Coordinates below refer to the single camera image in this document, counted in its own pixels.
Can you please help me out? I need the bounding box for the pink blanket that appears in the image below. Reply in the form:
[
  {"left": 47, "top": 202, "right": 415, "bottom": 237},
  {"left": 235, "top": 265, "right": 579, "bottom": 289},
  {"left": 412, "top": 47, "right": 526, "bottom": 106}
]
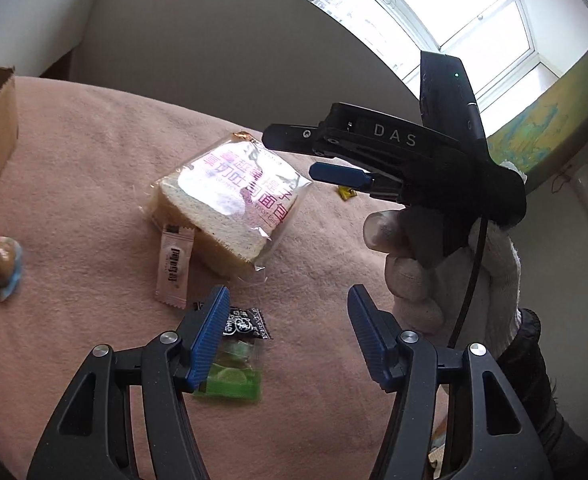
[{"left": 0, "top": 75, "right": 475, "bottom": 480}]

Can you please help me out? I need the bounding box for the green candy packet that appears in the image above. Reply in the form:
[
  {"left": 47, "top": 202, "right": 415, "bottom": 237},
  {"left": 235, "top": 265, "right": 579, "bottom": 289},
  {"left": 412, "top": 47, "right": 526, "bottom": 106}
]
[{"left": 193, "top": 339, "right": 265, "bottom": 403}]

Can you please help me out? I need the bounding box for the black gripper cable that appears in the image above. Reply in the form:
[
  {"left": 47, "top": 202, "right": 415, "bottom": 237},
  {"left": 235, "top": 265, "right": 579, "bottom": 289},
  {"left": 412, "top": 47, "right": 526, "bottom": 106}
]
[{"left": 448, "top": 215, "right": 488, "bottom": 350}]

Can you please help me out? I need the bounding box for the black candy packet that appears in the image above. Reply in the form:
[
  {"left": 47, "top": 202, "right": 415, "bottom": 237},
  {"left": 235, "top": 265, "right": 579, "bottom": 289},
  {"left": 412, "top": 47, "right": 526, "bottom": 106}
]
[{"left": 194, "top": 300, "right": 275, "bottom": 342}]

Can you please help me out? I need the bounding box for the white framed window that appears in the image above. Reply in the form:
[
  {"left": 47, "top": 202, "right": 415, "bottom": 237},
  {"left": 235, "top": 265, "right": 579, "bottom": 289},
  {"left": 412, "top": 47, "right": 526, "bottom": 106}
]
[{"left": 234, "top": 0, "right": 588, "bottom": 107}]

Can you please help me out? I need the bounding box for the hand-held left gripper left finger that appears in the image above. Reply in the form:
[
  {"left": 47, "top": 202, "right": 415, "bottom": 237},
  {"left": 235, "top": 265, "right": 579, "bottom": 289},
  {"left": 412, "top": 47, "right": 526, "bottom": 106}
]
[{"left": 26, "top": 285, "right": 231, "bottom": 480}]

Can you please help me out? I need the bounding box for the pink sachet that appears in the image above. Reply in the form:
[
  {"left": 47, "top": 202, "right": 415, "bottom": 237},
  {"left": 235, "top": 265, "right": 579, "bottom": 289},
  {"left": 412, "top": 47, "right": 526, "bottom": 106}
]
[{"left": 155, "top": 224, "right": 197, "bottom": 311}]

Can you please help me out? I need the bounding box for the wall map poster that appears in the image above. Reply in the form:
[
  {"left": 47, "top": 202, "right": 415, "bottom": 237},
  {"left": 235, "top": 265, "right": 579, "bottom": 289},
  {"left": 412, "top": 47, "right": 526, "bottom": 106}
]
[{"left": 486, "top": 35, "right": 588, "bottom": 182}]

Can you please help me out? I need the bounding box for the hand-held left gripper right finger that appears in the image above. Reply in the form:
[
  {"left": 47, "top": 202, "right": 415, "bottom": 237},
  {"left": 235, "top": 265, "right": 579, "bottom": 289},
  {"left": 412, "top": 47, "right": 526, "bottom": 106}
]
[{"left": 348, "top": 284, "right": 552, "bottom": 480}]

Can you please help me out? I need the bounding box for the packaged sliced bread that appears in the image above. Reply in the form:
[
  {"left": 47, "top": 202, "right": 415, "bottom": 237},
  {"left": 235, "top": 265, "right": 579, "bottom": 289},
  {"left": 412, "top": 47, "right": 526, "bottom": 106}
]
[{"left": 144, "top": 132, "right": 315, "bottom": 283}]

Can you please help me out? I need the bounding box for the person's right forearm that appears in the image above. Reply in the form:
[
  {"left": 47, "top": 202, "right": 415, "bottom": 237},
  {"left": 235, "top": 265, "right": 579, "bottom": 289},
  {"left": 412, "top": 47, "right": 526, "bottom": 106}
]
[{"left": 494, "top": 307, "right": 588, "bottom": 480}]

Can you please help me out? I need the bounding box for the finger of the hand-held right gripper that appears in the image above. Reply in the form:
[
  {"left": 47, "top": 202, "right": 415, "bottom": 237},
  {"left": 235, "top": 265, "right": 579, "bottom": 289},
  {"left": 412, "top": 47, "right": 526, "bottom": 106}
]
[
  {"left": 309, "top": 161, "right": 405, "bottom": 202},
  {"left": 263, "top": 123, "right": 325, "bottom": 153}
]

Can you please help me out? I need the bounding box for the person's right hand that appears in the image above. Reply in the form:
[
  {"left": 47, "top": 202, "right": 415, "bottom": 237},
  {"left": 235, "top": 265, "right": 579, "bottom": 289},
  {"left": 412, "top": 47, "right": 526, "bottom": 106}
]
[{"left": 363, "top": 206, "right": 524, "bottom": 360}]

